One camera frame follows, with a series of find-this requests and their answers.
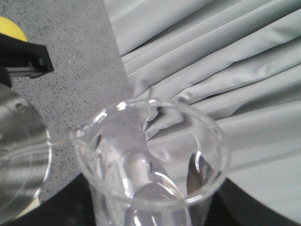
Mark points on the steel hourglass jigger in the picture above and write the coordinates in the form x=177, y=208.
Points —
x=25, y=157

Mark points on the grey curtain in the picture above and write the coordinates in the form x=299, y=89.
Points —
x=239, y=61

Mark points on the yellow lemon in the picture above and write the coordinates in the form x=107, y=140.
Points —
x=9, y=28

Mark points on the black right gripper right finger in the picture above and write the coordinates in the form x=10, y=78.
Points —
x=232, y=206

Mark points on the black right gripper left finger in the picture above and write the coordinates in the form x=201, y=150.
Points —
x=72, y=206

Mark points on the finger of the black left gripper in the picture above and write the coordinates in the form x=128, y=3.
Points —
x=22, y=59

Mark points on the clear glass beaker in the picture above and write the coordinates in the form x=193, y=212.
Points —
x=151, y=163

